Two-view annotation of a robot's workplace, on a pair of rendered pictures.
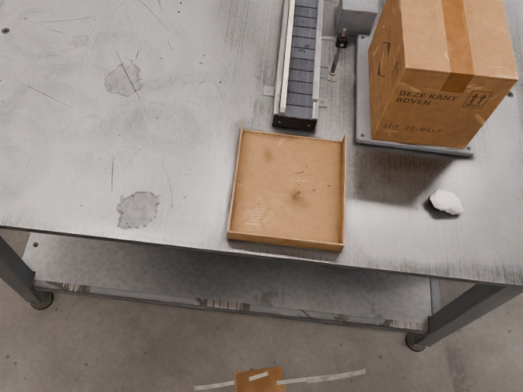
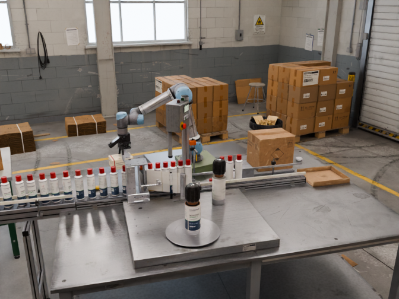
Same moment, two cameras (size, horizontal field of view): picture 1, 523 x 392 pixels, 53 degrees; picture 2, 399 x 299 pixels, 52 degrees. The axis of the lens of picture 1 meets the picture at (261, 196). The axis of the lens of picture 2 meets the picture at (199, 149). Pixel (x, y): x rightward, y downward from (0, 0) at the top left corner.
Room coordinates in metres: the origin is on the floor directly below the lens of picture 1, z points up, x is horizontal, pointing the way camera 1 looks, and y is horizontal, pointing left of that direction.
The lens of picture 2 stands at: (2.10, 2.60, 2.11)
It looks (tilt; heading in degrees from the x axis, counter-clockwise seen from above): 20 degrees down; 259
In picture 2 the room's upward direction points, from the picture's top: straight up
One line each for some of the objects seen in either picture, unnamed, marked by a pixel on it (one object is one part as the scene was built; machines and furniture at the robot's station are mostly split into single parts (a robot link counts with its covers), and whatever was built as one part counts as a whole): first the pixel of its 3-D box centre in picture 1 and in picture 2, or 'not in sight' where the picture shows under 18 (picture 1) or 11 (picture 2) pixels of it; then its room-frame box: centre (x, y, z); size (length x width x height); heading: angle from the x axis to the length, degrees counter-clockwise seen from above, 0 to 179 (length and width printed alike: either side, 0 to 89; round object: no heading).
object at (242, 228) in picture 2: not in sight; (194, 222); (1.71, 0.45, 0.86); 0.80 x 0.67 x 0.05; 4
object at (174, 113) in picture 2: not in sight; (177, 115); (1.73, -0.08, 1.38); 0.17 x 0.10 x 0.19; 59
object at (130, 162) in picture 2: not in sight; (135, 162); (2.03, 0.13, 1.14); 0.14 x 0.11 x 0.01; 4
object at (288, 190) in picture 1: (289, 183); (322, 175); (0.62, -0.06, 0.85); 0.30 x 0.26 x 0.04; 4
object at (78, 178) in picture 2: not in sight; (79, 184); (2.40, 0.05, 0.98); 0.05 x 0.05 x 0.20
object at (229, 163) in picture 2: not in sight; (229, 169); (1.37, -0.02, 0.98); 0.05 x 0.05 x 0.20
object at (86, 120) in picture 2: not in sight; (85, 124); (2.72, -4.46, 0.11); 0.65 x 0.54 x 0.22; 11
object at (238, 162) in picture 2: not in sight; (238, 168); (1.30, -0.02, 0.98); 0.05 x 0.05 x 0.20
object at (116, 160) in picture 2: not in sight; (121, 161); (2.12, -0.31, 0.99); 0.16 x 0.12 x 0.07; 13
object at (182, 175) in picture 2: not in sight; (183, 187); (1.74, 0.20, 0.97); 0.05 x 0.05 x 0.19
